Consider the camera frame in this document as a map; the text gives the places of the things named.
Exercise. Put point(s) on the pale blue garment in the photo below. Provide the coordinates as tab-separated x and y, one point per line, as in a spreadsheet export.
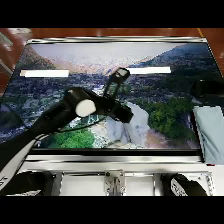
211	133

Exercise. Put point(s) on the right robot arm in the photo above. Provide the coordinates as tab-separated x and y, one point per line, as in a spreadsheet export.
208	90

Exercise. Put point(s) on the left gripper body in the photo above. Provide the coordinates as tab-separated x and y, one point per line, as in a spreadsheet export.
120	112

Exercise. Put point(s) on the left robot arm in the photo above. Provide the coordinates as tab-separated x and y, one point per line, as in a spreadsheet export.
53	116

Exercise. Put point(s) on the pale blue shirt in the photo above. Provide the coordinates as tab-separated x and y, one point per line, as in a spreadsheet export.
133	128

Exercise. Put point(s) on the silver frame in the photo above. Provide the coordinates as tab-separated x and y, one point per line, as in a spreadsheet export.
133	163

